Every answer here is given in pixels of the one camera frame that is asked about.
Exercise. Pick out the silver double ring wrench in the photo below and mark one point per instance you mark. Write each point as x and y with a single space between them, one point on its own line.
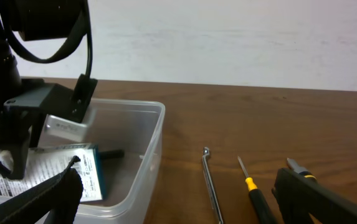
210 186

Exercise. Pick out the white blue screwdriver bit box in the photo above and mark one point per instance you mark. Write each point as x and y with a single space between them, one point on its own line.
46 162

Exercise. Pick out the slim black yellow screwdriver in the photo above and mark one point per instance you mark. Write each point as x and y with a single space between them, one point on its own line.
260 205

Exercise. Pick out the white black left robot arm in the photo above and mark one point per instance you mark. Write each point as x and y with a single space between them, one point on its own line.
40 32

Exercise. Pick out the clear plastic container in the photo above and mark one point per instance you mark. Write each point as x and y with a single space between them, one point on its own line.
128 136

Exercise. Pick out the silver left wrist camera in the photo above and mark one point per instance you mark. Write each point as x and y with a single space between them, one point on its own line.
66 129

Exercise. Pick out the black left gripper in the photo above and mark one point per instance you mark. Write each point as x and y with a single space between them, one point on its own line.
22 118

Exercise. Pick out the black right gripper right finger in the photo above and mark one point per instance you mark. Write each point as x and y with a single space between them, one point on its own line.
301 199

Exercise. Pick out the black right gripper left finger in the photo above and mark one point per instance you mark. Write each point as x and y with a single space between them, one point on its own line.
56 199

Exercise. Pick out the stubby yellow black screwdriver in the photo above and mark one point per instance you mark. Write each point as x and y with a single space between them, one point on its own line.
294 166

